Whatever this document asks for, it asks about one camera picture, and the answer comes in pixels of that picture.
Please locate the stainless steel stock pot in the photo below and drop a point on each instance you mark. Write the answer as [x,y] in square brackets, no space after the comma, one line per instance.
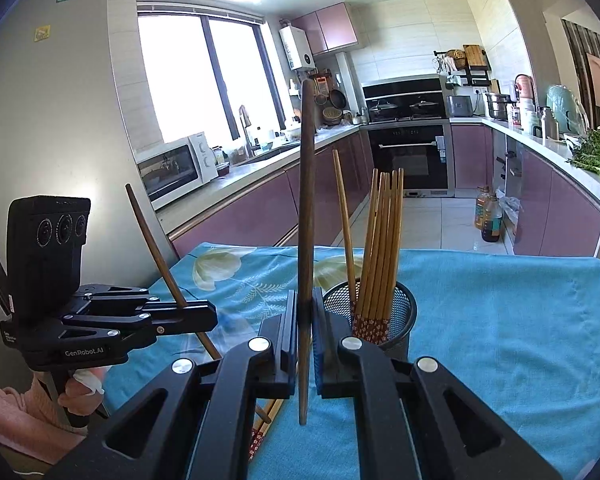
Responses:
[497,106]

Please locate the pink wall cabinet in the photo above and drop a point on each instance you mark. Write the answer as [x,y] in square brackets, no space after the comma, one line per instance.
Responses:
[330,27]

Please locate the bamboo chopstick red patterned end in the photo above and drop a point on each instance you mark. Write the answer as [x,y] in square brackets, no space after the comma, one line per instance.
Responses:
[272,410]
[256,442]

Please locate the white microwave oven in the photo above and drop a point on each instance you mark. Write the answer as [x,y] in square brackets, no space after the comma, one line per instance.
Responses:
[170,170]

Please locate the white plastic bag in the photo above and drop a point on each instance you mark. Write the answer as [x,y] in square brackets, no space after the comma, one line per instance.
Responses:
[511,207]

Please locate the white wall water heater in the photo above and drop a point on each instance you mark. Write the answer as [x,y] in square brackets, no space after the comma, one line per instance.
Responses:
[297,49]

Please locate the steel sink faucet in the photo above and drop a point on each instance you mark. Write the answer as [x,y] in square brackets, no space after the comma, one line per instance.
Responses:
[245,130]

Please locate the black mesh utensil holder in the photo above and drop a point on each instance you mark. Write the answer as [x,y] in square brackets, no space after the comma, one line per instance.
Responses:
[400,320]

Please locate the grey refrigerator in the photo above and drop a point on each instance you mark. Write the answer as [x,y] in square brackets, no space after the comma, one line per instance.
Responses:
[55,125]

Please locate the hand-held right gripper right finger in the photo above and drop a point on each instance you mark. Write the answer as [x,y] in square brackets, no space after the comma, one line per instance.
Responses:
[322,355]

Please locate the person's left forearm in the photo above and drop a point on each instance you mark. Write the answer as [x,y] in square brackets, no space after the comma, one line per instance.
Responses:
[15,420]

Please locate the person's left hand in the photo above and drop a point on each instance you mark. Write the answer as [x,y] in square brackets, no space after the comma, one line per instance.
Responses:
[77,395]

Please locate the black lidded pot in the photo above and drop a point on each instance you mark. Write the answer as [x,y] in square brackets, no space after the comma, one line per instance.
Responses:
[383,110]
[423,109]

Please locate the hanging black frying pan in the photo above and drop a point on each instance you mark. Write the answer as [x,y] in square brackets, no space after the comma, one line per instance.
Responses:
[337,99]

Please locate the kitchen window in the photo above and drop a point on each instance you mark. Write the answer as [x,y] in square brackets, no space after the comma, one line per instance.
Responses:
[180,75]

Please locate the light green air fryer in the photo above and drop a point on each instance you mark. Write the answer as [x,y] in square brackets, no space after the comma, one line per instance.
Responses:
[566,109]

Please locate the wooden cutting board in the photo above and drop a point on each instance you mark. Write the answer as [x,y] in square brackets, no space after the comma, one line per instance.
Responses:
[475,56]

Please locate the black wall rack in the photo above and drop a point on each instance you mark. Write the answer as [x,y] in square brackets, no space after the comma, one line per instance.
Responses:
[475,80]

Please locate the dark brown wooden chopstick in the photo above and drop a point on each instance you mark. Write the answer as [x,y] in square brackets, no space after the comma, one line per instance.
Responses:
[155,245]
[306,210]

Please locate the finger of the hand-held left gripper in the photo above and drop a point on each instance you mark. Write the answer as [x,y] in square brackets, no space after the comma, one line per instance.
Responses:
[180,325]
[180,306]

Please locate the white cooking pot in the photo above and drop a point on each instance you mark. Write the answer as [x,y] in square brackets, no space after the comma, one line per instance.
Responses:
[293,133]

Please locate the silver countertop appliance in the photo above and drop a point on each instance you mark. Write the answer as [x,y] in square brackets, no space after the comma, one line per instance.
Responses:
[459,106]

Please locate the stainless steel thermos bottle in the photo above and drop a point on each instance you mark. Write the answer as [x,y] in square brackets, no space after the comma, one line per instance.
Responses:
[548,125]

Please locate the blue floral tablecloth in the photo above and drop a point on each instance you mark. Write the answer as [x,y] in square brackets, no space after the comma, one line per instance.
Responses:
[480,335]

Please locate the dark wooden slat partition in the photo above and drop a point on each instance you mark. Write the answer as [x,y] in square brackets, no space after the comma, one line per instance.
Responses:
[577,55]

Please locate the kitchen sink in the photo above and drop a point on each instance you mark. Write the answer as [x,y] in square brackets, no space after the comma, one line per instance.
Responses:
[275,150]

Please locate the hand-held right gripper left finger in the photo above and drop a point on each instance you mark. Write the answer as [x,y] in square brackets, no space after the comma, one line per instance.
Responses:
[286,350]

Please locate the pink base cabinets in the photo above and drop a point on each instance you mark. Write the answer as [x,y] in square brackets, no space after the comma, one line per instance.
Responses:
[260,205]
[545,200]

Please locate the pink electric kettle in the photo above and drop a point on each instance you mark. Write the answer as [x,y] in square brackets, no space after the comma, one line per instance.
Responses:
[525,87]

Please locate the black integrated stove with oven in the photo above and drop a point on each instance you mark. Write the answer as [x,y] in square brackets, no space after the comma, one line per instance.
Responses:
[410,160]

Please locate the bunch of bamboo chopsticks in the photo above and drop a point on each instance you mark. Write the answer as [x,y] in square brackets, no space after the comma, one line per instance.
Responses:
[380,260]

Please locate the dark sauce bottle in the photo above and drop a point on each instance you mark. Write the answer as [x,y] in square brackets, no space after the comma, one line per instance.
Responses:
[493,222]

